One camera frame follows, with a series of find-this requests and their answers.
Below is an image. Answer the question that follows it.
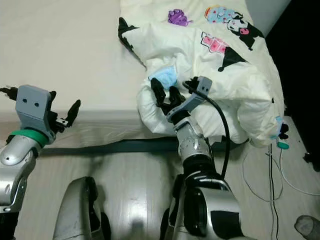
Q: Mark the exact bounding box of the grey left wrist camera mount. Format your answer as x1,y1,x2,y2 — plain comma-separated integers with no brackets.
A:
15,84,57,144

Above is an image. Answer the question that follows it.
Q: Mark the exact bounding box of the light blue face mask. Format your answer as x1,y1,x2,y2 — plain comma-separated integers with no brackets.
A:
147,66,180,92

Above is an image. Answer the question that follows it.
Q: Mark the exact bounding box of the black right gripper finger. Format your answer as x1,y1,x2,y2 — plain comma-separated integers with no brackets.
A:
150,78,167,108
167,86,185,107

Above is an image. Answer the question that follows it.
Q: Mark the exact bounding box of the robot left leg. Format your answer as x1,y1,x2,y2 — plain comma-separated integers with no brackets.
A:
52,176,106,240

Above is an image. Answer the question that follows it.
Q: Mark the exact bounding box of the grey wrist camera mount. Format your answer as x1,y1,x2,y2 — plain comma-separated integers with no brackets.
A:
15,84,57,144
167,76,214,123

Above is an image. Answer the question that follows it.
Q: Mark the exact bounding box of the thin white cable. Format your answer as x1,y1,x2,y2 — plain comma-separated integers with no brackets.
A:
240,145,320,203

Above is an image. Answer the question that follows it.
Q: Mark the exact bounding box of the robot leg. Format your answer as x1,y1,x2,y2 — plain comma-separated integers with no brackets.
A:
52,176,106,240
160,175,201,240

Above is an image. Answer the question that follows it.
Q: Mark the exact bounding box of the thin black floor cable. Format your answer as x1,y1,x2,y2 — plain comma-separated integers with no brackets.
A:
267,145,281,240

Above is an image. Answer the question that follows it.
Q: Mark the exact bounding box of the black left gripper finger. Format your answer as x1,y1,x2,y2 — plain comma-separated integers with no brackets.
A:
66,99,82,123

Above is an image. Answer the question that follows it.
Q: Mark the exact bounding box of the cream mattress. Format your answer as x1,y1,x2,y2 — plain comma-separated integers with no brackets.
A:
0,0,281,149

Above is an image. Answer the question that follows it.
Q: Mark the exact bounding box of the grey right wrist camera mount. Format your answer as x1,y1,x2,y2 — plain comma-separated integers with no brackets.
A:
167,76,214,123

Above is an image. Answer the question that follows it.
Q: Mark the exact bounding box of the robot right leg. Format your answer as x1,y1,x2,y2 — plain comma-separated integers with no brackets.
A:
160,175,201,240

